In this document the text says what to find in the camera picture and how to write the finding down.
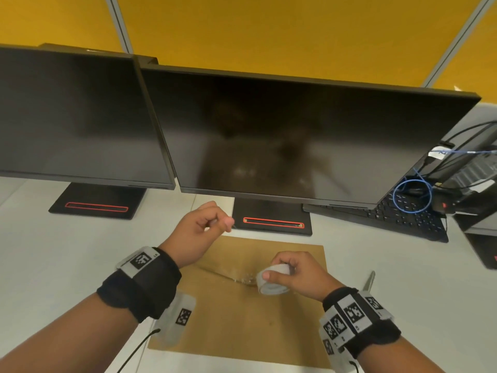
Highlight brown cardboard sheet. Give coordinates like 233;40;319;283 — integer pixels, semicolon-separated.
148;234;331;370

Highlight gray partition post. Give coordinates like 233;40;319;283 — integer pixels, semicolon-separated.
104;0;134;55
422;0;497;89

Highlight white wrist camera with marker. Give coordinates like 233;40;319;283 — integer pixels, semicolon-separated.
158;292;197;349

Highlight black wristband with marker tags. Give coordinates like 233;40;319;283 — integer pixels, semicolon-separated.
97;246;182;324
319;287;402;360

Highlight person's left hand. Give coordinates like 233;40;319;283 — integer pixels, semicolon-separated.
157;201;235;268

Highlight wide black computer monitor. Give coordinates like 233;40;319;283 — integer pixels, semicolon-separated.
134;55;482;206

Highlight black monitor stand base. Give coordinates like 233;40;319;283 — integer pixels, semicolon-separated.
48;182;148;221
454;213;497;271
231;197;313;236

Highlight clear tape roll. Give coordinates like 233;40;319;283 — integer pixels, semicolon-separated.
255;263;294;296

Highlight black keyboard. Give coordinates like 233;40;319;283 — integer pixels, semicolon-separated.
302;192;450;244

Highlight blue network cable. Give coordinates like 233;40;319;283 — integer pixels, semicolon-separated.
392;149;497;224

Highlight person's left forearm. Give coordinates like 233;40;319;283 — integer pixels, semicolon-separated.
0;293;140;373

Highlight black cable bundle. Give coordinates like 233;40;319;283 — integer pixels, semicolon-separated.
438;120;497;153

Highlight black docking device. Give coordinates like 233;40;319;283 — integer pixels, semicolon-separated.
426;122;497;215

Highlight person's right forearm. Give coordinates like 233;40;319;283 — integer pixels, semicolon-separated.
349;330;449;373

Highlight person's right hand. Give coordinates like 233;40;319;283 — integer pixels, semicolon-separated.
262;251;346;302

